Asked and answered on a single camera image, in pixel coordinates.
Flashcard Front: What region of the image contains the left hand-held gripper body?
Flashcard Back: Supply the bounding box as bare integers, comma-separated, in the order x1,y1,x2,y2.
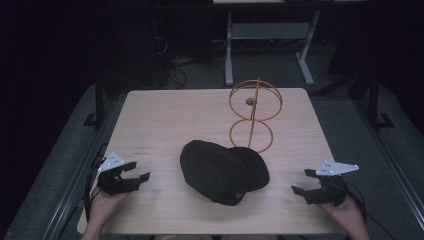
97,151,132,196

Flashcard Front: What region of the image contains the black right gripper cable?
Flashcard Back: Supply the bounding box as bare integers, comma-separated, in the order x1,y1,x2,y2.
343,181,369,223

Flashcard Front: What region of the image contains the gold wire hat stand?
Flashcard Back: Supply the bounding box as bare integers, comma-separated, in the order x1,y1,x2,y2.
228,77,284,155

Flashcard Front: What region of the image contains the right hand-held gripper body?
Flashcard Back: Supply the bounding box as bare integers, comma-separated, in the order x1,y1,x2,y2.
306,160,360,207

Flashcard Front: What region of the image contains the grey metal desk frame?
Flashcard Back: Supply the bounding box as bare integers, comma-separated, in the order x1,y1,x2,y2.
224,9,322,87

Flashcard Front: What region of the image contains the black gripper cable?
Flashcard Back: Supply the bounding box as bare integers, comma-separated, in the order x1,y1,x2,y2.
83,165,101,222
343,181,369,223

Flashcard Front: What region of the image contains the person's right hand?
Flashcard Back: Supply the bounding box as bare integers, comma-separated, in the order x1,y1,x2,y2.
317,194,368,234

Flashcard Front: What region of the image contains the black cap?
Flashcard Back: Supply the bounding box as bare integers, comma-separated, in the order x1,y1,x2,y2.
179,139,271,207

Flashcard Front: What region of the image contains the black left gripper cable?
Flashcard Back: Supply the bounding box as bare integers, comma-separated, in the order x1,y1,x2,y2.
83,165,101,222

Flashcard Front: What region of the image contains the tangle of floor cables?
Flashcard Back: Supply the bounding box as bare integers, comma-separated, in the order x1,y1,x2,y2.
155,34,228,90

